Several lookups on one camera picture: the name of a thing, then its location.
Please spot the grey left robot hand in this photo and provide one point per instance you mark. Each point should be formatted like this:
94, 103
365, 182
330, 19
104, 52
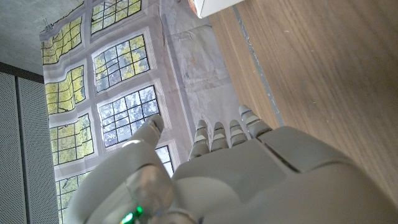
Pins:
248, 186

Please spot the colourful printed cardboard box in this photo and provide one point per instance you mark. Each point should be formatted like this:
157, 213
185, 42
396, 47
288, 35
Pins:
214, 6

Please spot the printed window backdrop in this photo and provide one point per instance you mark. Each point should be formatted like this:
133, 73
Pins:
124, 77

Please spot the metal binder clip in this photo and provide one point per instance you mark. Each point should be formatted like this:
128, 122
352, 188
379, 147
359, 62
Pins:
47, 25

